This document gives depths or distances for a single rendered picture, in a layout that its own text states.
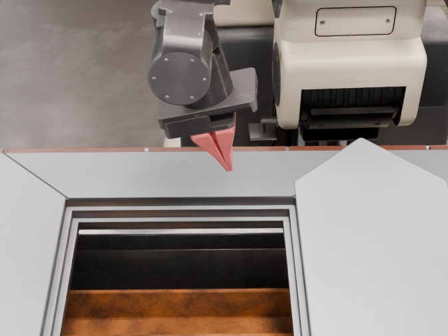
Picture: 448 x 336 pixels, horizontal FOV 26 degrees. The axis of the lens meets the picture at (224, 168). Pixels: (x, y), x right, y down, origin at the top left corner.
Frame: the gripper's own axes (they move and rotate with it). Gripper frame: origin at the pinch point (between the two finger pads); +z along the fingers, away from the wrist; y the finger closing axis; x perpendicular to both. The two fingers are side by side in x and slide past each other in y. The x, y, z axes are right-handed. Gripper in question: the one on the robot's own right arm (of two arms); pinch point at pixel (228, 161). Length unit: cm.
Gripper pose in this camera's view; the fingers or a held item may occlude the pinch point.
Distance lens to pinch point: 105.0
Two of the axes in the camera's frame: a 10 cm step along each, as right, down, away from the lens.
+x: 0.3, -6.1, 7.9
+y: 9.7, -1.8, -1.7
